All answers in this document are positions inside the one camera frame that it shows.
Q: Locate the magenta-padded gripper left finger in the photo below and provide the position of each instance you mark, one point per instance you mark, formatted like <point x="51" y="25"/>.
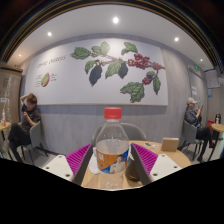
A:
<point x="77" y="159"/>

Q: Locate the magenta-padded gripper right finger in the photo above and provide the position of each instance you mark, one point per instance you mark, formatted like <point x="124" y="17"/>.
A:
<point x="146" y="158"/>

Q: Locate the clear red-capped drink bottle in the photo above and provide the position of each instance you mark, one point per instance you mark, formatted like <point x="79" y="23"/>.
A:
<point x="112" y="146"/>

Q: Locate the small cardboard box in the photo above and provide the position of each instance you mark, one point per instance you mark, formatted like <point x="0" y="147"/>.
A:
<point x="170" y="144"/>

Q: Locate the person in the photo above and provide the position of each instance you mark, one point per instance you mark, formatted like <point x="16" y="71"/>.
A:
<point x="192" y="118"/>
<point x="29" y="118"/>

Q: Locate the red bin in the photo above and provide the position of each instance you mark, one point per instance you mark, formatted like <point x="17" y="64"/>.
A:
<point x="210" y="125"/>

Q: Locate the round wooden side table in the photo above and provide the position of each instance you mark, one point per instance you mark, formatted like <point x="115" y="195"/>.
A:
<point x="218" y="128"/>
<point x="4" y="126"/>

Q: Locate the large leaf and berry mural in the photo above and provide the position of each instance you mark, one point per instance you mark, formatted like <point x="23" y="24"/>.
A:
<point x="66" y="80"/>

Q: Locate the dark flask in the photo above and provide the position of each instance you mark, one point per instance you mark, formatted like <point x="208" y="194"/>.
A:
<point x="217" y="118"/>

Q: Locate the small clear bottle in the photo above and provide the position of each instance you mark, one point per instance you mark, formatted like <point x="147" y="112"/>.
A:
<point x="3" y="117"/>

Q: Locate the green exit sign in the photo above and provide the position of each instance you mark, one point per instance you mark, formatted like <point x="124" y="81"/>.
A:
<point x="196" y="67"/>

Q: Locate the round ceiling lights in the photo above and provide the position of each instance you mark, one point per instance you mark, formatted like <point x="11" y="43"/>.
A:
<point x="115" y="20"/>

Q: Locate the white wall paper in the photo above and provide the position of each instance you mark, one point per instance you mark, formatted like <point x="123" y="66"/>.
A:
<point x="194" y="90"/>

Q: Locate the white wall notice board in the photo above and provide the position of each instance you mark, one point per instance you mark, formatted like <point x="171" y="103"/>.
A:
<point x="212" y="78"/>

